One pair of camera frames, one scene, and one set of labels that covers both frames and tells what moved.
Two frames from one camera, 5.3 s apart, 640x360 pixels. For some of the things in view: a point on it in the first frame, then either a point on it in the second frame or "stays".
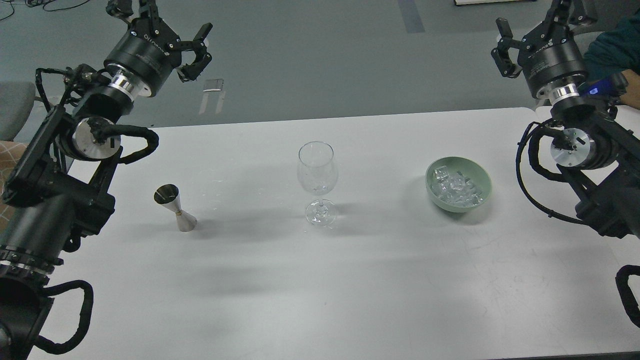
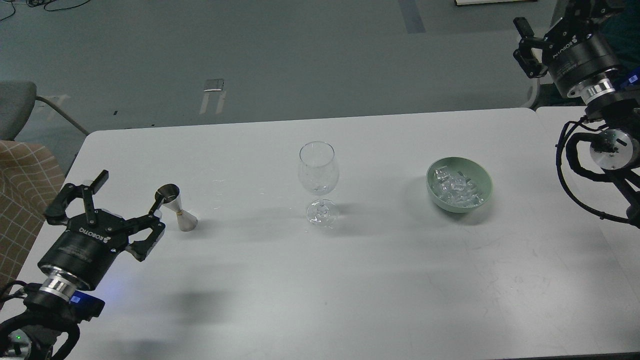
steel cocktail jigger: [168, 195] stays
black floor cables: [34, 3] stays
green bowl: [457, 184] stays
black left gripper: [149, 50] to [84, 250]
